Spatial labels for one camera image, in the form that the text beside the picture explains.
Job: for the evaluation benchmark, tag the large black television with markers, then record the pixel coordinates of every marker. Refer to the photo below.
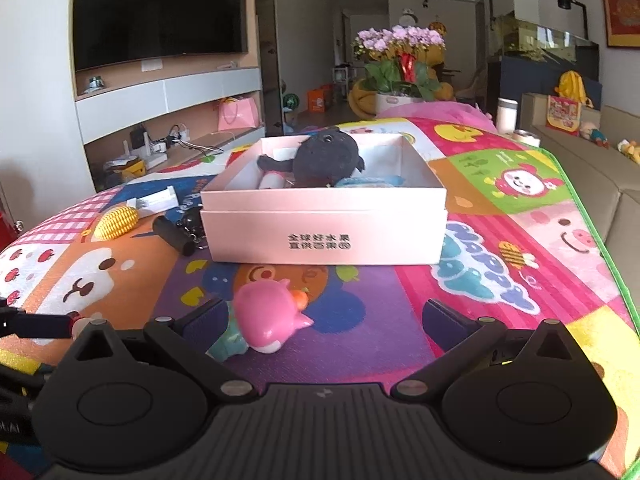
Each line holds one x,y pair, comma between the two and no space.
107,32

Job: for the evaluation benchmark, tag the pink gift bag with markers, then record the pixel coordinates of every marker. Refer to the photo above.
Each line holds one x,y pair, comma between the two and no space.
236,114

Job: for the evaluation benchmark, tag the black plush toy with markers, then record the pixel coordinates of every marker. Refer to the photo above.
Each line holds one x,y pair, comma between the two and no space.
321,160

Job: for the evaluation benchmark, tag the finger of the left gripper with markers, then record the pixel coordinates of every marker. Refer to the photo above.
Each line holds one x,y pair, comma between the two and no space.
15,321

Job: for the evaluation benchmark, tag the yellow corn toy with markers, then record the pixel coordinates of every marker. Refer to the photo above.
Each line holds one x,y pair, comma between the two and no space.
116,223

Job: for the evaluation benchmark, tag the beige sofa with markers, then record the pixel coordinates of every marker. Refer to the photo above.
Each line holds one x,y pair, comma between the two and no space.
606,181

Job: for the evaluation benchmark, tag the black cylinder handle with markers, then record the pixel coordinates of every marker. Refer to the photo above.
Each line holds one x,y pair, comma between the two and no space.
175,236

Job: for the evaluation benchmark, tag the pink pig squishy toy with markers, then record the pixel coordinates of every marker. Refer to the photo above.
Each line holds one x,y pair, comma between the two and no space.
262,316

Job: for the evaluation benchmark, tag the doll figure keychain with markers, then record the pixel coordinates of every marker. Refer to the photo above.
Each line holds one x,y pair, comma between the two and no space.
192,224

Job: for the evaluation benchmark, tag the glass fish tank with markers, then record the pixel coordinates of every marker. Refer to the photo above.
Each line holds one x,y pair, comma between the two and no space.
532,43

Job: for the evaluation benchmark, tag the colourful cartoon play mat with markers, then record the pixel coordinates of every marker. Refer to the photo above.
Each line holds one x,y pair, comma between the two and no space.
517,247

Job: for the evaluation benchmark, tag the pink cardboard box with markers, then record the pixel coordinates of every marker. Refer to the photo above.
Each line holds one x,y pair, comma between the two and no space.
398,226

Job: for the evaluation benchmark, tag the yellow plush bear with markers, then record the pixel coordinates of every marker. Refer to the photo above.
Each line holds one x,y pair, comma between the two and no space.
399,72

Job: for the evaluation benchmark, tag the potted pink flower plant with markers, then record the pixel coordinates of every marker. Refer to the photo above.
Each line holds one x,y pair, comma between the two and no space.
379,39

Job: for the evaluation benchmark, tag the white power adapter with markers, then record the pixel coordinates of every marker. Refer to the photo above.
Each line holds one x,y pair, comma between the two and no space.
155,203

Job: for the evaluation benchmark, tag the red framed wall picture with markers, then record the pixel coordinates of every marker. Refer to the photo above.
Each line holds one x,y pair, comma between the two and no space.
622,23

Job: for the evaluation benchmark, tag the white cylinder cup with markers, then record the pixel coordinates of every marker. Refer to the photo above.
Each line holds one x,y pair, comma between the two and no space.
507,115

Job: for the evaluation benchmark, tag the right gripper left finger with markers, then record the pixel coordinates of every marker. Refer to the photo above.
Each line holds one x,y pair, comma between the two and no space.
181,344

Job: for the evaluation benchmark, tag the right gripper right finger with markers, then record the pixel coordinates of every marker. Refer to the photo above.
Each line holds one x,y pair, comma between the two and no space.
465,343

